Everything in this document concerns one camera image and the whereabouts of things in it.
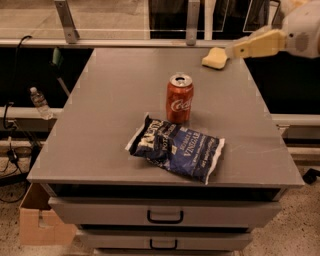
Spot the grey cabinet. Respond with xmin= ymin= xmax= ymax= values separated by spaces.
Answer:
xmin=29 ymin=48 xmax=303 ymax=256

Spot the left metal bracket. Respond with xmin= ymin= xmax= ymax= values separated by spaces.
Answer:
xmin=54 ymin=0 xmax=80 ymax=44

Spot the metal bracket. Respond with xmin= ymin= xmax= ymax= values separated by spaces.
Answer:
xmin=186 ymin=0 xmax=200 ymax=46
xmin=54 ymin=0 xmax=80 ymax=44
xmin=268 ymin=0 xmax=282 ymax=28

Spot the grey top drawer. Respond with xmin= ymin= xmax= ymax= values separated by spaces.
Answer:
xmin=49 ymin=197 xmax=281 ymax=228

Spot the brown cardboard box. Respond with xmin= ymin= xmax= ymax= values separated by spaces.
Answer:
xmin=19 ymin=184 xmax=76 ymax=246

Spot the red coke can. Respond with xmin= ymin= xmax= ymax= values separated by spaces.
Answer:
xmin=166 ymin=73 xmax=194 ymax=124

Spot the grey drawer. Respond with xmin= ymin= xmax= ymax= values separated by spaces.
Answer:
xmin=77 ymin=230 xmax=252 ymax=251
xmin=49 ymin=197 xmax=281 ymax=228

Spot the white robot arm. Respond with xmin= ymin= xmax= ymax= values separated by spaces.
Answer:
xmin=225 ymin=0 xmax=320 ymax=59

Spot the middle metal bracket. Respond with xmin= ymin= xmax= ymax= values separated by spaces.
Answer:
xmin=186 ymin=0 xmax=200 ymax=46

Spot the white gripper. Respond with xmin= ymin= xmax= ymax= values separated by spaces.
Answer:
xmin=225 ymin=2 xmax=320 ymax=59

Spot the green handled tool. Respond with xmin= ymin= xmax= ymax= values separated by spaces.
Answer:
xmin=50 ymin=47 xmax=70 ymax=96

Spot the blue chip bag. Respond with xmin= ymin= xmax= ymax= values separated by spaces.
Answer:
xmin=126 ymin=115 xmax=225 ymax=185

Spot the clear plastic water bottle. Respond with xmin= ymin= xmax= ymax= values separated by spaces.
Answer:
xmin=30 ymin=87 xmax=53 ymax=120

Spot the black cable on left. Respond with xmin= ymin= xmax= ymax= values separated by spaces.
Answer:
xmin=0 ymin=34 xmax=38 ymax=204

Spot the right metal bracket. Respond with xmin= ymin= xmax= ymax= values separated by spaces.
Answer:
xmin=268 ymin=0 xmax=282 ymax=28

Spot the yellow sponge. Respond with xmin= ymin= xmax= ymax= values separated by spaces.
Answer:
xmin=202 ymin=47 xmax=228 ymax=70

